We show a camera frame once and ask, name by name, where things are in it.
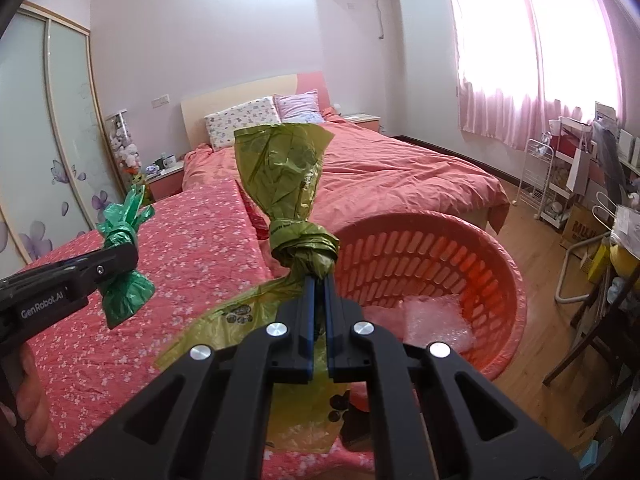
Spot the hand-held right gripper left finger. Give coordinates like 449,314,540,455
55,276,317,480

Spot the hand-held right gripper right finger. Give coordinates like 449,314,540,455
322,275,583,480

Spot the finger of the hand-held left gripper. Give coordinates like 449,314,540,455
72,244,140,298

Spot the clear bag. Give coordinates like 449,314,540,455
367,295,476,356

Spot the red plastic laundry basket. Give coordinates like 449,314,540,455
327,210,528,381

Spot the olive green plastic bag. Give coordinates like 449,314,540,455
156,122,371,453

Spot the person's left hand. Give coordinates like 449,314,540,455
0,342,60,458

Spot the red floral blanket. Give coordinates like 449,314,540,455
20,177,376,480

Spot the pink and white nightstand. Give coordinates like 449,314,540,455
345,112,382,133
145,162,185,201

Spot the clear tube of plush toys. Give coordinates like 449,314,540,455
106,111,146,196

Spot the wardrobe with purple flowers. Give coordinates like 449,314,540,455
0,2,126,276

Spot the bed with pink cover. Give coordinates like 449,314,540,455
182,112,511,241

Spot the floral white pillow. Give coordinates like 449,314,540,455
204,96,282,151

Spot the beige and pink headboard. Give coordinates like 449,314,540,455
180,71,331,148

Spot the pink striped pillow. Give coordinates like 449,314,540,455
272,89,326,123

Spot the white tube stand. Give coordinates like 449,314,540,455
555,190,621,306

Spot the dark wooden chair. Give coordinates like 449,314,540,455
542,245,640,421

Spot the cardboard box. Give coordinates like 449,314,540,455
560,205,608,256

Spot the white shelf cart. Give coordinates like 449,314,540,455
547,117,596,226

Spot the air conditioner pipe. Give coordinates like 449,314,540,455
374,0,397,41

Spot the pink curtain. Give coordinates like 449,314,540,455
440,0,640,161

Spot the white wire cart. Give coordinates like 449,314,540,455
517,137,553,221

